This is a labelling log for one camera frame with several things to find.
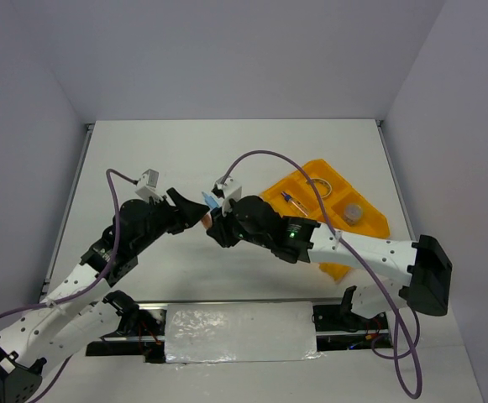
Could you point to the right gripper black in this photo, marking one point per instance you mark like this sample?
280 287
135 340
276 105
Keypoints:
219 229

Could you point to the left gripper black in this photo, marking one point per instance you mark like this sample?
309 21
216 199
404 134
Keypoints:
190 211

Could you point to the blue highlighter pen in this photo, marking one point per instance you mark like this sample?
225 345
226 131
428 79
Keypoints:
210 200

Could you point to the small blue-capped glue bottle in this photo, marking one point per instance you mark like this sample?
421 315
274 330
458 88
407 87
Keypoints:
295 203

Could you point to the clear tape roll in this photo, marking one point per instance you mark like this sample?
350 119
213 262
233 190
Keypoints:
323 187

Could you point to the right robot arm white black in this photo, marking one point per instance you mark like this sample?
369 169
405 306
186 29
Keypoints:
416 274

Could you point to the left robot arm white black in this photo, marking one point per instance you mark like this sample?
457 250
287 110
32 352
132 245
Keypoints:
86 305

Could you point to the yellow plastic compartment bin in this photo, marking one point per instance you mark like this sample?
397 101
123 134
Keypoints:
373 222

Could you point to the silver foil covered panel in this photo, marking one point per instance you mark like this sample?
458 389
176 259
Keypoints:
240 332

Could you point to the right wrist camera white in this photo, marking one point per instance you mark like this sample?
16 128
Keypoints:
226 190

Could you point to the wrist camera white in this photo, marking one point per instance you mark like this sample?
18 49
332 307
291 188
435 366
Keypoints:
146 186
226 190

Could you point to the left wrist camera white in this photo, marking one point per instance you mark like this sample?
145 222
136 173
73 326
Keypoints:
146 186

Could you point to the black metal base rail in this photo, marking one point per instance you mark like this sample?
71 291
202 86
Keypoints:
336 330

